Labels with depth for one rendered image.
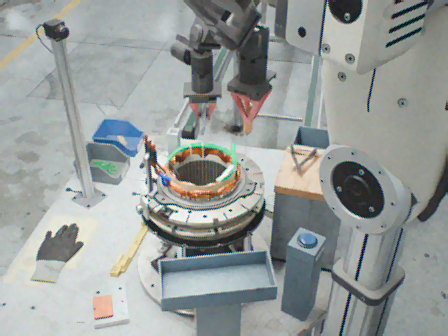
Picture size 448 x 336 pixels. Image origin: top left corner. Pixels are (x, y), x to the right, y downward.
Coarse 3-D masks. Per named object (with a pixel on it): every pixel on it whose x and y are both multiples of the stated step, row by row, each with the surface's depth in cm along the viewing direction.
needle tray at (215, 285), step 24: (168, 264) 117; (192, 264) 118; (216, 264) 119; (240, 264) 121; (264, 264) 121; (168, 288) 115; (192, 288) 115; (216, 288) 115; (240, 288) 115; (264, 288) 111; (216, 312) 116; (240, 312) 117
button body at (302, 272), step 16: (320, 240) 126; (288, 256) 127; (304, 256) 124; (320, 256) 128; (288, 272) 130; (304, 272) 127; (320, 272) 134; (288, 288) 134; (304, 288) 130; (288, 304) 137; (304, 304) 134; (304, 320) 137
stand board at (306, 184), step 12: (288, 144) 152; (288, 156) 148; (300, 156) 148; (288, 168) 143; (312, 168) 143; (276, 180) 139; (288, 180) 139; (300, 180) 139; (312, 180) 139; (276, 192) 139; (288, 192) 137; (300, 192) 136; (312, 192) 135
